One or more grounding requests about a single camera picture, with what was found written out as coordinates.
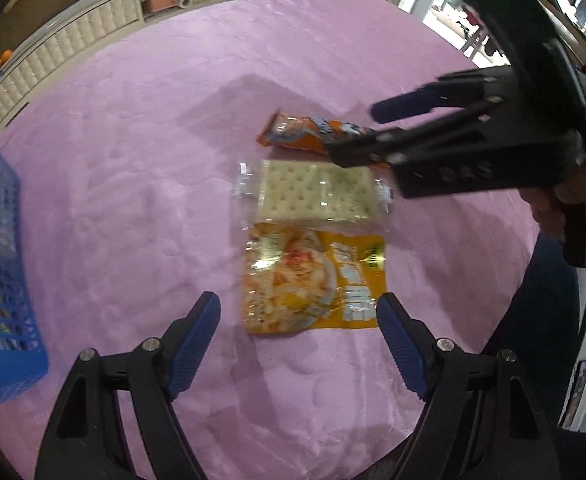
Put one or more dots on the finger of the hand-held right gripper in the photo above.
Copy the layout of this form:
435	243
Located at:
368	150
408	102

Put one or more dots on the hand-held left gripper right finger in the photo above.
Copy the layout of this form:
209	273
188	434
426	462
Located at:
403	345

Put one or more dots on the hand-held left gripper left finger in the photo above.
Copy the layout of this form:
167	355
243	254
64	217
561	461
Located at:
195	340

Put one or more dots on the clear cracker packet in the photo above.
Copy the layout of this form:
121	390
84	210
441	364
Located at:
313	190

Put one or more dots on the orange snack packet blue print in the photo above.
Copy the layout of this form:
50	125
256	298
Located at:
298	132

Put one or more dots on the yellow snack packet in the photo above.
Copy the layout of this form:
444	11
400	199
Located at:
298	280

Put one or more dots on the blue plastic basket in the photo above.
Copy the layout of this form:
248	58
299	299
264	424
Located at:
3	375

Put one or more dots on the person's right hand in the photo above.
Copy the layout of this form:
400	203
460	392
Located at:
548	205

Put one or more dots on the clothes drying rack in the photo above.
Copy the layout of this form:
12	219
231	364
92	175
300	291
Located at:
473	40

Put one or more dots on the person's leg dark blue trousers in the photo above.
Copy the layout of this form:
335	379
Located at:
538	310

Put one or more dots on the orange box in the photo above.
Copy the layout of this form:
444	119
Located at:
160	4

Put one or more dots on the cream padded low cabinet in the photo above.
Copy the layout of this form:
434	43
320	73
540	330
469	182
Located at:
73	30

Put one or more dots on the orange fruit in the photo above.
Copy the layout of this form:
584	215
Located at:
5	56

